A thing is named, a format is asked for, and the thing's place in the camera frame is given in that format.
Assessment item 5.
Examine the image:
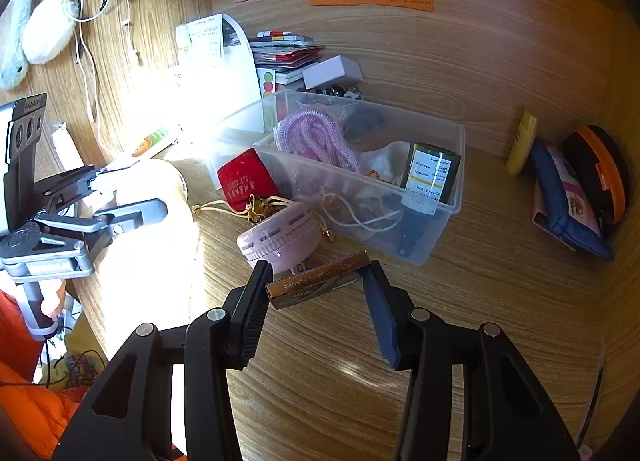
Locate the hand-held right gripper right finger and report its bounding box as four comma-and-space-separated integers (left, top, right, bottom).
361, 261, 581, 461

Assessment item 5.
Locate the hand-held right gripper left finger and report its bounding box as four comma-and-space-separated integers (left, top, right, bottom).
52, 261, 275, 461

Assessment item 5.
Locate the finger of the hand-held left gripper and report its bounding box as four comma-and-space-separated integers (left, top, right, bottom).
32, 166, 133, 202
35, 197, 169, 242

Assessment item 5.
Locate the white tape roll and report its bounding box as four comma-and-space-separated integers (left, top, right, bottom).
114, 159, 190, 222

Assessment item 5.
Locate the small gold black box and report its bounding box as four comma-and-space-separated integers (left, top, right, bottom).
265, 251, 372, 311

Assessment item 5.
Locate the clear plastic box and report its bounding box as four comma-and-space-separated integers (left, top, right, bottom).
205, 88, 467, 267

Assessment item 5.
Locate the dark green jar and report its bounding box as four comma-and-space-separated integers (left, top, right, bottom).
400, 142, 462, 214

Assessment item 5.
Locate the pink mesh pouch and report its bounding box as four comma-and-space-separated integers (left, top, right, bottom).
274, 108, 362, 174

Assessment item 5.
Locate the person's left hand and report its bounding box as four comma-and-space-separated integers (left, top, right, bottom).
42, 285, 67, 320

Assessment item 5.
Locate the white tube with orange print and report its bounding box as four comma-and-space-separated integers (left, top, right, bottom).
107, 127, 178, 169

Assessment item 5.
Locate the pink round pouch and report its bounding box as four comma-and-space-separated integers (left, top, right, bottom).
236, 201, 321, 274

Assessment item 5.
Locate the wooden desk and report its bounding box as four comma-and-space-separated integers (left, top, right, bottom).
65, 86, 640, 461

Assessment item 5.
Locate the red pouch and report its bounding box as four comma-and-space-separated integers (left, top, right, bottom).
216, 150, 281, 214

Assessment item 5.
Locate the grey blue plush toy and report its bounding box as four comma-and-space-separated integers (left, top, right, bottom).
0, 0, 33, 92

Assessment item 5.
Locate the white plush toy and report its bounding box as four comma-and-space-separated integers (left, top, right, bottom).
22, 0, 83, 64

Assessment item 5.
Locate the white cloth pouch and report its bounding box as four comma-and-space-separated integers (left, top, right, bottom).
357, 140, 416, 186

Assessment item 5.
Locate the white handwritten paper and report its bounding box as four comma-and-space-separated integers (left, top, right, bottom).
175, 13, 261, 114

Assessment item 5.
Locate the fruit sticker sheet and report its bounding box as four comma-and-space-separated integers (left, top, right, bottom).
256, 67, 278, 99

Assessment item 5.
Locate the orange jacket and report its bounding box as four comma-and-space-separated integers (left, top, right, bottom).
0, 291, 98, 461

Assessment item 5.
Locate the stack of books and cards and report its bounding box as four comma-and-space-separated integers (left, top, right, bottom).
249, 30, 326, 84

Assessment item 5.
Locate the blue pouch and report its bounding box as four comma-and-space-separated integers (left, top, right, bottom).
529, 137, 615, 262

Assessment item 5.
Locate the yellow tube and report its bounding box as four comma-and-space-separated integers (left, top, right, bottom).
506, 109, 540, 176

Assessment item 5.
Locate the pile of small trinkets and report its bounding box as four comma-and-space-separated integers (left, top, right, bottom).
297, 82, 363, 102

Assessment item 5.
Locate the small white box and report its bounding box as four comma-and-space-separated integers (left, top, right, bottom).
301, 55, 363, 90

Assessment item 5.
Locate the black and orange case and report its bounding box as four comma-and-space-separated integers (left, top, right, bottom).
561, 125, 628, 226

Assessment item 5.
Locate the white earphone cable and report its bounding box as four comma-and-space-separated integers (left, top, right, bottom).
50, 0, 142, 144

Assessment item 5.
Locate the thin dark cable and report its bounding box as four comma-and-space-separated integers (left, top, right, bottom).
579, 341, 608, 448

